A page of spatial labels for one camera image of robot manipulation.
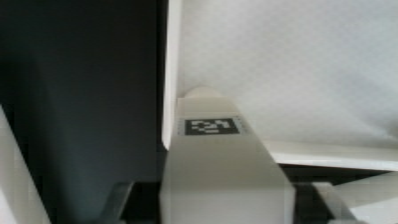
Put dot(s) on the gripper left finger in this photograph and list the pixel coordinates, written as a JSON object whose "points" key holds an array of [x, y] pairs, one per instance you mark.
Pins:
{"points": [[111, 216]]}

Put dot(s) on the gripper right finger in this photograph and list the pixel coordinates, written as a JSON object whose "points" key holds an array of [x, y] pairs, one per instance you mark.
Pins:
{"points": [[344, 216]]}

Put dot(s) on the white desk leg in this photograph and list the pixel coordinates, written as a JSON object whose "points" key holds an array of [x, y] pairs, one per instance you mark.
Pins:
{"points": [[225, 185]]}

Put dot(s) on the white desk top tray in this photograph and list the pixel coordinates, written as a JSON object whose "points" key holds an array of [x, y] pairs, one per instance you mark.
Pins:
{"points": [[297, 57]]}

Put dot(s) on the white front fence bar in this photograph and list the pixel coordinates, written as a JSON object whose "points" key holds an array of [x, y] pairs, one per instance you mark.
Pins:
{"points": [[370, 198]]}

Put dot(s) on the white left fence block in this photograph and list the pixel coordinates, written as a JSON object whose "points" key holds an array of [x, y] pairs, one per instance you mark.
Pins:
{"points": [[22, 208]]}

